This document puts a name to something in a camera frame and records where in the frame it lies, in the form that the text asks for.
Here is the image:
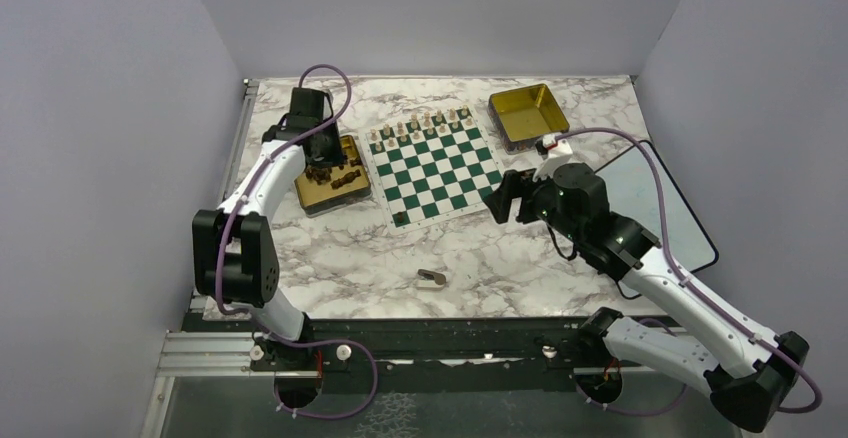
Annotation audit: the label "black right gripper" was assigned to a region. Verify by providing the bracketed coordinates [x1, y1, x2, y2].
[484, 159, 584, 244]

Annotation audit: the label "empty gold tin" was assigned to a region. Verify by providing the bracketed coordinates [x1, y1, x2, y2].
[488, 83, 570, 155]

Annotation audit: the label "gold tin with dark pieces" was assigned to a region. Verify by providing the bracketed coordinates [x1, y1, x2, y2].
[294, 135, 372, 217]

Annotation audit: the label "green white chess board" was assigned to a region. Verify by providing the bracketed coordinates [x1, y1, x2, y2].
[359, 111, 505, 235]

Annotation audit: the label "white tablet with black frame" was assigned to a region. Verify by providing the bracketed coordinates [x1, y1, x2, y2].
[596, 140, 719, 273]

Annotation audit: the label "dark chess pieces in tin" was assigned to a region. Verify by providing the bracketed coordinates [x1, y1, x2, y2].
[305, 166, 362, 189]

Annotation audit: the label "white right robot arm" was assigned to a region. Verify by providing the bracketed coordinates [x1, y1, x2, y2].
[483, 163, 809, 432]

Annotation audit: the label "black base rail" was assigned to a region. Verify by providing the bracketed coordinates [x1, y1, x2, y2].
[251, 315, 690, 397]

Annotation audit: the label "light wooden chess pieces row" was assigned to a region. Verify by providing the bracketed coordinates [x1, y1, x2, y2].
[360, 106, 487, 156]

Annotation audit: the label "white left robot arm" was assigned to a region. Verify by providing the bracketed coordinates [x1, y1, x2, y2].
[192, 87, 345, 369]

